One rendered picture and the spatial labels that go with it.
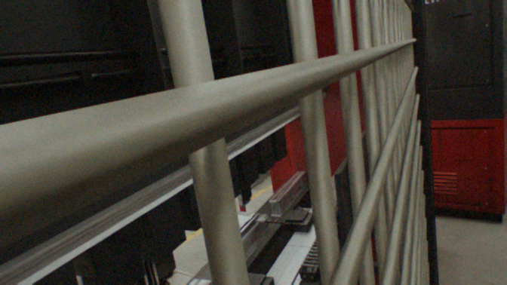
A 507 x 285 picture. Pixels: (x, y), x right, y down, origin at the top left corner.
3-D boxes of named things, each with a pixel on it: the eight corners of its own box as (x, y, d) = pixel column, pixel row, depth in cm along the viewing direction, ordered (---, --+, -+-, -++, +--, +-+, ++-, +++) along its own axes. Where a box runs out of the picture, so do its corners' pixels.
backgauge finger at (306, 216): (262, 217, 174) (260, 207, 173) (315, 220, 162) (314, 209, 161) (251, 228, 163) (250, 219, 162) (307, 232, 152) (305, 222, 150)
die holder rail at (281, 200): (299, 185, 242) (296, 171, 240) (307, 185, 239) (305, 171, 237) (271, 217, 199) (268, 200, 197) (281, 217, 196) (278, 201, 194)
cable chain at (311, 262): (327, 228, 150) (326, 219, 149) (341, 228, 147) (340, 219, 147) (299, 280, 118) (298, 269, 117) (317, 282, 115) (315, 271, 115)
